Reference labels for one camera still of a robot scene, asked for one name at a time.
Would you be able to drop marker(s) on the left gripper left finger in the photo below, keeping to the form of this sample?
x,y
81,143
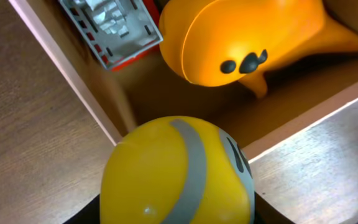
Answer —
x,y
90,214

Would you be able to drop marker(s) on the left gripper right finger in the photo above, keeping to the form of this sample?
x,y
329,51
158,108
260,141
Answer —
x,y
267,214

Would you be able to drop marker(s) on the yellow round toy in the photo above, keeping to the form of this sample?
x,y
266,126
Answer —
x,y
177,169

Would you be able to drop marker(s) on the orange rubber toy animal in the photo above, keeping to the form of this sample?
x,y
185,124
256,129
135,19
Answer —
x,y
217,42

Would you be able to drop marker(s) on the red toy car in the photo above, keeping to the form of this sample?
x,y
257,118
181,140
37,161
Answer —
x,y
118,32

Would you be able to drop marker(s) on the white open cardboard box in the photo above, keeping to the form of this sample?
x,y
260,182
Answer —
x,y
298,94

